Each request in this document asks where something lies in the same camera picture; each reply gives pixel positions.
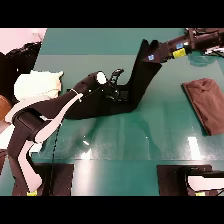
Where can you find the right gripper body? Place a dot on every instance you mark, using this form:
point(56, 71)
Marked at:
point(159, 51)

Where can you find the black garment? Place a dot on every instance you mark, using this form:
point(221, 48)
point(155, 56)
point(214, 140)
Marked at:
point(100, 107)

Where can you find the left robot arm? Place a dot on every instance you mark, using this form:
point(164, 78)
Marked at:
point(40, 113)

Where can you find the heap of clothes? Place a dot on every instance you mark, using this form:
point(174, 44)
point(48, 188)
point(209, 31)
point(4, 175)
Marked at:
point(215, 51)

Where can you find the brown garment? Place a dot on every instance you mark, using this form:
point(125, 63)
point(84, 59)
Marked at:
point(208, 105)

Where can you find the cream garment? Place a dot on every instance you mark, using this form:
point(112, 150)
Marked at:
point(36, 85)

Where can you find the white garment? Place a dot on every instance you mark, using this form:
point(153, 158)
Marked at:
point(4, 137)

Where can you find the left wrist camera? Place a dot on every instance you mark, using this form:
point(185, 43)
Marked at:
point(116, 76)

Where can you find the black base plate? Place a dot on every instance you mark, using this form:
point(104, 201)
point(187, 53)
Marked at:
point(170, 180)
point(63, 180)

